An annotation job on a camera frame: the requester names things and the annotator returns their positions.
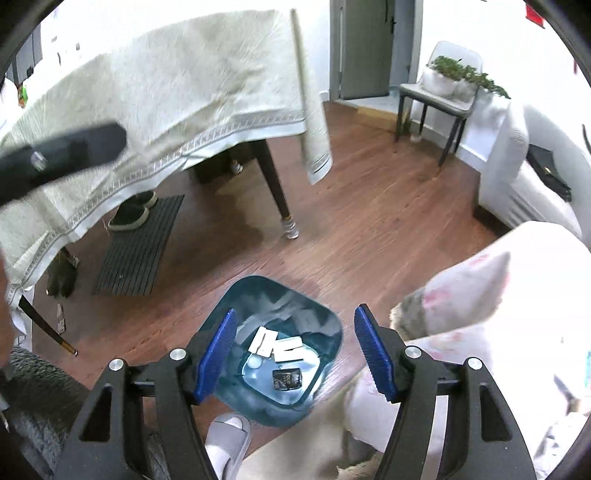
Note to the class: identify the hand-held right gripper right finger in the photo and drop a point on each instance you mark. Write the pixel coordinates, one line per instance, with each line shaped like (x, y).
(376, 355)

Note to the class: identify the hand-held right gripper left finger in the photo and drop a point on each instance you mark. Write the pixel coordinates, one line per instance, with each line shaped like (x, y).
(217, 355)

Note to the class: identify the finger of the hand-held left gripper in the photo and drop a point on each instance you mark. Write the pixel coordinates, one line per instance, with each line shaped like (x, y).
(64, 152)

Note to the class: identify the white round lid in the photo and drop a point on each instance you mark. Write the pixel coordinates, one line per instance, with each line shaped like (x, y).
(253, 362)

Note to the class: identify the black packet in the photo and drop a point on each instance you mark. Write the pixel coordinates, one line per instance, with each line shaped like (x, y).
(287, 379)

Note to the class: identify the dark blue trash bin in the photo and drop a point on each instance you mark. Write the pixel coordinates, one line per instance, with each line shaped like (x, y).
(277, 300)

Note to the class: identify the grey slipper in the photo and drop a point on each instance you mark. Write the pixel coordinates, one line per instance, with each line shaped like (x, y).
(226, 438)

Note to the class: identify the dark shoe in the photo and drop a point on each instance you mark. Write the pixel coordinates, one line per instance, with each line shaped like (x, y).
(129, 218)
(141, 199)

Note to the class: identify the beige tablecloth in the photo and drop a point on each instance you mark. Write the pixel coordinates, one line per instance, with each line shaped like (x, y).
(161, 92)

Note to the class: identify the black floor mat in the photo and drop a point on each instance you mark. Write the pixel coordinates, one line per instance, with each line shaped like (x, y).
(134, 249)

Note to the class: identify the pink printed tablecloth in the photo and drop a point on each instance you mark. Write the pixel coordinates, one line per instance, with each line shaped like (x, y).
(508, 369)

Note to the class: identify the dark wooden table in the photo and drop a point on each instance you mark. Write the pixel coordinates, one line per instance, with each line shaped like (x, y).
(270, 180)

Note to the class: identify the grey armchair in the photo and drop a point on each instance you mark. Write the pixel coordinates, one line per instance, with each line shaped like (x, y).
(517, 184)

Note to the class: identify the black bag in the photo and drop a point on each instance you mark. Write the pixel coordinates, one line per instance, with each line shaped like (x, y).
(547, 170)

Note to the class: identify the grey chair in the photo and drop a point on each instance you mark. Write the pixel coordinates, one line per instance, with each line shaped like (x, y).
(438, 104)

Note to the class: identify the potted plant white pot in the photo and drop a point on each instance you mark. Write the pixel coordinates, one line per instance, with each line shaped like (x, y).
(441, 78)
(480, 83)

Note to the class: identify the grey door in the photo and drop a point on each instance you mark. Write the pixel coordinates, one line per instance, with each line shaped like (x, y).
(364, 46)

